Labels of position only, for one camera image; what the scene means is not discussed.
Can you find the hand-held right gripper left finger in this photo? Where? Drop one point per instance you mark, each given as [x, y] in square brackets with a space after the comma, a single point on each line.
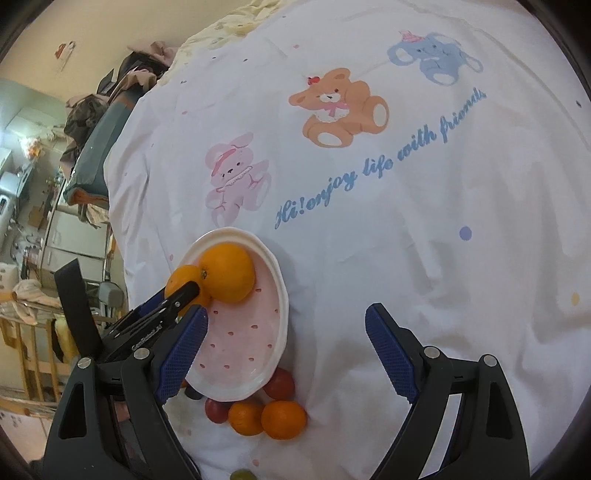
[184, 350]

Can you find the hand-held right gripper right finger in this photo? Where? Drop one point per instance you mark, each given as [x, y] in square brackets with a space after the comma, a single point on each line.
[388, 346]

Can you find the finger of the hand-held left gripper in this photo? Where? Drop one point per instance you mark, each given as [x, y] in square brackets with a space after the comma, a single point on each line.
[182, 293]

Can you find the medium orange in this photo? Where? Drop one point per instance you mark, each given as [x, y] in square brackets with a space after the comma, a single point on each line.
[181, 273]

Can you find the large orange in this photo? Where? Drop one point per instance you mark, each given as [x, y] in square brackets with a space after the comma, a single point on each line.
[228, 274]

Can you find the pink white oval plate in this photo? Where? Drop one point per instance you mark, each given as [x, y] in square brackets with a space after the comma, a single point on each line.
[240, 341]

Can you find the red tomato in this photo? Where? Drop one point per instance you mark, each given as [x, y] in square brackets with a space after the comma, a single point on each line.
[281, 385]
[214, 410]

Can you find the small mandarin orange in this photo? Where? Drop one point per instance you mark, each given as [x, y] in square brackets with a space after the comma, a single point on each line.
[284, 420]
[244, 419]

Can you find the small green fruit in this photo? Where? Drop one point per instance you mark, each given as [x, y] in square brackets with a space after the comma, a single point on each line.
[243, 475]

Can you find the small dark fruit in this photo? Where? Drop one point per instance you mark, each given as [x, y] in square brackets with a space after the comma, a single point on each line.
[191, 393]

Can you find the grey chair seat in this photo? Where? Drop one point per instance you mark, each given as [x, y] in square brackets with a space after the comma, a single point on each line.
[111, 295]

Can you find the beige cloth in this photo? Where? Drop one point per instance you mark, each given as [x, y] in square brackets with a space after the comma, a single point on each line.
[32, 295]

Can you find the wooden rack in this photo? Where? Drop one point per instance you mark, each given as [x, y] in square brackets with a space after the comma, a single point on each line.
[27, 364]

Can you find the white cabinet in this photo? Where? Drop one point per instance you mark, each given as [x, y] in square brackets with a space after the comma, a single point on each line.
[74, 235]

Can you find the white printed blanket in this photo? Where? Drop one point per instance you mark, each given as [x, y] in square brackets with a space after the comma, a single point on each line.
[369, 230]

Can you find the floral cloth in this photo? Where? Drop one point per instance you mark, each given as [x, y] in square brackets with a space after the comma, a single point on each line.
[94, 214]

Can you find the teal grey mattress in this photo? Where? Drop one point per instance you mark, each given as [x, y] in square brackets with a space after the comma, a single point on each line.
[99, 147]

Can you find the white kitchen appliance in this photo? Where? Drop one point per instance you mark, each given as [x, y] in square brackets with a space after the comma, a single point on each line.
[9, 198]

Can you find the pile of dark clothes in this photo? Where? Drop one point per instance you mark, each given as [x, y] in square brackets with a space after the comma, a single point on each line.
[92, 110]

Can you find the pink cloth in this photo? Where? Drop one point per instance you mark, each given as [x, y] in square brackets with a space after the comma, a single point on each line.
[154, 50]

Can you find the cream yellow quilt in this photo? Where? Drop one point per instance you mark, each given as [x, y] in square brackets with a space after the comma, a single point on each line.
[217, 32]

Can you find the red white wall sticker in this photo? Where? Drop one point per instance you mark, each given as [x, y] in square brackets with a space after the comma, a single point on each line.
[64, 53]

